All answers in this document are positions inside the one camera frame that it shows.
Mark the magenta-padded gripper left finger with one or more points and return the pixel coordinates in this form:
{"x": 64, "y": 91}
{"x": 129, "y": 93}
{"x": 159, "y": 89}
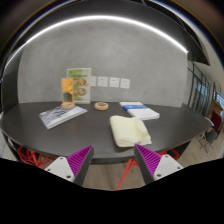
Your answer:
{"x": 75, "y": 163}

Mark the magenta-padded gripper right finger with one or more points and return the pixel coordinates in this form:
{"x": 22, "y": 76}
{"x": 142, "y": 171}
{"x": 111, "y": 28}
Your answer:
{"x": 154, "y": 162}

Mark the cream towel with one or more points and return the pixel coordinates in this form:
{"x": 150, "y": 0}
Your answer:
{"x": 129, "y": 130}

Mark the red metal chair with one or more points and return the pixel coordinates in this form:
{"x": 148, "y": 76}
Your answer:
{"x": 129, "y": 166}
{"x": 31, "y": 156}

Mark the grey patterned magazine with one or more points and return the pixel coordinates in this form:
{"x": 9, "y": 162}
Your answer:
{"x": 60, "y": 116}

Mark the white book with blue band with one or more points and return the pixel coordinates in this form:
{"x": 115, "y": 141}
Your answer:
{"x": 141, "y": 110}

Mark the dark chair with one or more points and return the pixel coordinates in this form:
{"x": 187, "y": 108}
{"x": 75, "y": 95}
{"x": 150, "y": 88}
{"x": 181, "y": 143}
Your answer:
{"x": 210, "y": 136}

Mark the masking tape roll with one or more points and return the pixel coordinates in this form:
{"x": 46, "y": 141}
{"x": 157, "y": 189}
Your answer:
{"x": 101, "y": 106}

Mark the green and white leaflet stand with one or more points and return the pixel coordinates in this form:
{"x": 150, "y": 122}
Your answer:
{"x": 82, "y": 86}

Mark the curved ceiling light strip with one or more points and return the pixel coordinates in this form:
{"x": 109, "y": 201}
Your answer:
{"x": 100, "y": 17}

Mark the white wall plate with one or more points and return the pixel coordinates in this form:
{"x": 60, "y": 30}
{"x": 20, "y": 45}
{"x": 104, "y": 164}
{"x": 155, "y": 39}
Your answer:
{"x": 125, "y": 83}
{"x": 114, "y": 82}
{"x": 102, "y": 81}

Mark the glass partition with dark frame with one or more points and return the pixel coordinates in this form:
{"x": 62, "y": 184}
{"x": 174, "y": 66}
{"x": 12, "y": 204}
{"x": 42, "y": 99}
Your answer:
{"x": 200, "y": 88}

